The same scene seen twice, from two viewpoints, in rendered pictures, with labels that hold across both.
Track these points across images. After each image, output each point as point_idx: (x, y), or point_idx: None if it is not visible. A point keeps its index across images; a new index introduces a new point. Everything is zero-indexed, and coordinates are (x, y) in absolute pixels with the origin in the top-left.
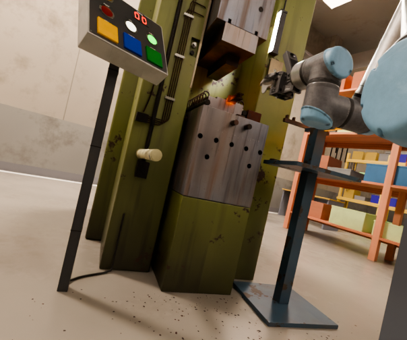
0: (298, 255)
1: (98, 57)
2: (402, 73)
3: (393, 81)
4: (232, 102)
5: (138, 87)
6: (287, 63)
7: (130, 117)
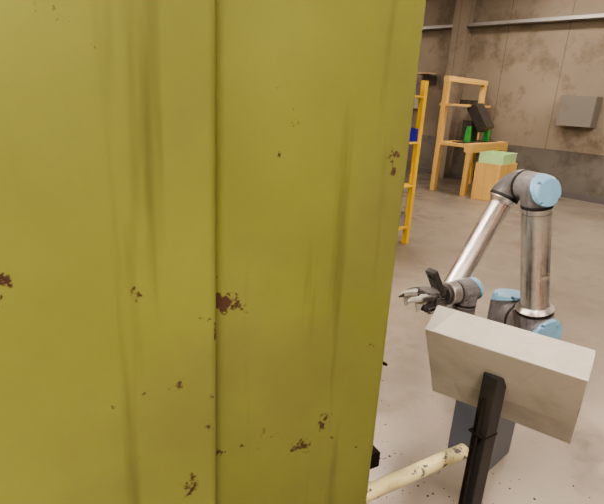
0: None
1: (536, 430)
2: (552, 332)
3: (549, 334)
4: None
5: (309, 421)
6: (440, 283)
7: (256, 500)
